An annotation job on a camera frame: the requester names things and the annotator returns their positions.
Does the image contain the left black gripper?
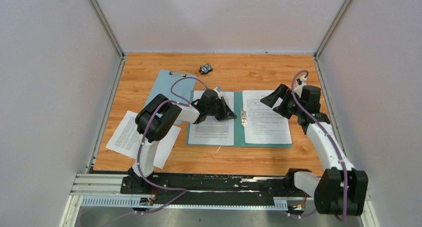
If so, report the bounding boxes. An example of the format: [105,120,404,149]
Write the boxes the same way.
[207,98,238,122]

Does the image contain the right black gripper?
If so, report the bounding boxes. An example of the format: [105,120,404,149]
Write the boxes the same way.
[260,84,304,119]

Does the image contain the green file folder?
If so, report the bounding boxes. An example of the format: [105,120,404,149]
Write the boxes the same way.
[187,91,276,148]

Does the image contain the printed text paper sheet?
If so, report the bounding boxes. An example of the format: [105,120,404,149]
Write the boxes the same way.
[188,90,235,147]

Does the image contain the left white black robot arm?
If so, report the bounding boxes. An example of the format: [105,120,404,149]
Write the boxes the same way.
[122,89,237,194]

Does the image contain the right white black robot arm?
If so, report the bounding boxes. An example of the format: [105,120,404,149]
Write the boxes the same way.
[260,83,369,218]

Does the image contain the light blue clipboard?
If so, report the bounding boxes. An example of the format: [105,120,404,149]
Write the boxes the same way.
[136,70,200,125]

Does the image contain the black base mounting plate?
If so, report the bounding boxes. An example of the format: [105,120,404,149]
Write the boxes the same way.
[120,172,310,206]

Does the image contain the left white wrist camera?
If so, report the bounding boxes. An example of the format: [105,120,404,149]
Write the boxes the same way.
[213,86,221,99]

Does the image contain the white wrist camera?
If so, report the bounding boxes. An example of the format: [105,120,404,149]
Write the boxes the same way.
[294,75,307,98]
[213,86,221,99]

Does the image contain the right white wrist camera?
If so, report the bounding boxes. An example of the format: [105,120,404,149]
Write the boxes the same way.
[294,75,307,98]

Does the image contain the aluminium frame rail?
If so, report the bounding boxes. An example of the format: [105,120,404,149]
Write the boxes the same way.
[67,172,372,211]

